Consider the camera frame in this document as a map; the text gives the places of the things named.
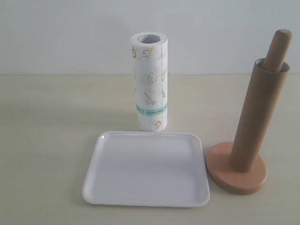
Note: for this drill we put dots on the printed white paper towel roll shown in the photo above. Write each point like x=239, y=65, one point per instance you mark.
x=150, y=72

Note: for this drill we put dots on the brown cardboard tube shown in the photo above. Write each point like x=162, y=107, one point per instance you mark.
x=261, y=98

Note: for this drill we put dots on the wooden paper towel holder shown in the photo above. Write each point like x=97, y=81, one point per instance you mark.
x=218, y=161

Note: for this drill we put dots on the white rectangular plastic tray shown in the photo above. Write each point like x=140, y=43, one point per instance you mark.
x=157, y=169

